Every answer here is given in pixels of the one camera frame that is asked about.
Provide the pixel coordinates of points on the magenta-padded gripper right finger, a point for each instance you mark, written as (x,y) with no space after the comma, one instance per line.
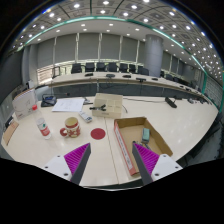
(146,157)

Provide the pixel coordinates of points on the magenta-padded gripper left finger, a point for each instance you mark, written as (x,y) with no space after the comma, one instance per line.
(77,156)

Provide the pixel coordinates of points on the clear red-capped water bottle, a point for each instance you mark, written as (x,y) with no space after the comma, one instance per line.
(43,128)

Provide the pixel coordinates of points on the open brown cardboard box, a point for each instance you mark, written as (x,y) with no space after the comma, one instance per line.
(128,146)

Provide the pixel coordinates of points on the teal eraser block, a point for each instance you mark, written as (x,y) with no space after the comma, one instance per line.
(146,135)

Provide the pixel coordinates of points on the red mug with cream flowers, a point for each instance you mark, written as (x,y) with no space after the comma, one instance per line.
(71,128)

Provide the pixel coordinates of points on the flat round red coaster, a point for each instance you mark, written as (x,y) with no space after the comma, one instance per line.
(98,133)

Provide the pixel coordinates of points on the white remote control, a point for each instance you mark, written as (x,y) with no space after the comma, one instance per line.
(85,116)

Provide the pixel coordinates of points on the white printed paper sheet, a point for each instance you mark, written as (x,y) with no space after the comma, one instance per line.
(68,105)

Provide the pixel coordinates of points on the small black clip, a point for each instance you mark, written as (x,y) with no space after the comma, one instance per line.
(99,108)

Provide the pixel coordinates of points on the black table microphone unit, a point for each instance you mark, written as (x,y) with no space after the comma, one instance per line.
(171,102)

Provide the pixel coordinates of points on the black desk phone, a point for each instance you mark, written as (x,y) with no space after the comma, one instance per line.
(48,100)

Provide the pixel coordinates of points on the cream compartment box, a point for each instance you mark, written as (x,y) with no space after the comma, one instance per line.
(111,101)

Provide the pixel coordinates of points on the flat brown cardboard piece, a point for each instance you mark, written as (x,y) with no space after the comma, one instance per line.
(10,132)

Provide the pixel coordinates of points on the white carton box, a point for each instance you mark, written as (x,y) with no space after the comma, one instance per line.
(24,104)

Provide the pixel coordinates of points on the long curved conference desk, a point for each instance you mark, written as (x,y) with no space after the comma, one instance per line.
(100,76)

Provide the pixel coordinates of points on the group of black office chairs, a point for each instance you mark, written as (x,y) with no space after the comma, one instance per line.
(90,67)

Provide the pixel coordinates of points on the group of ceiling lights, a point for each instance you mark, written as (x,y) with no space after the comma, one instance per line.
(102,11)

